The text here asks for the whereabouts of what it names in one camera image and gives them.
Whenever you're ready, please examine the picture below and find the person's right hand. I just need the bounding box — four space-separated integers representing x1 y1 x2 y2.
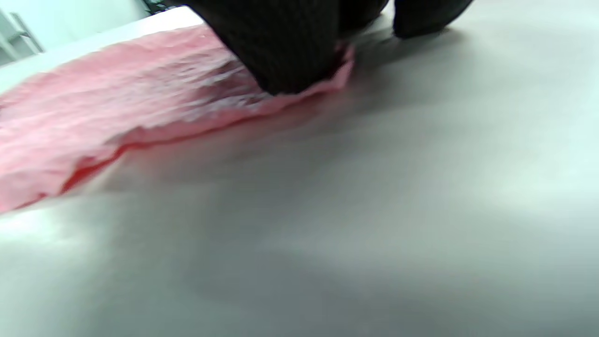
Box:
183 0 474 96

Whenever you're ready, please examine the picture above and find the pink wrinkled paper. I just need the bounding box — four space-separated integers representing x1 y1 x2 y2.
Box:
0 23 355 214

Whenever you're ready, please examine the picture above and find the white desk leg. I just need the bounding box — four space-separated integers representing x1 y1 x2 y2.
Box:
0 8 44 65

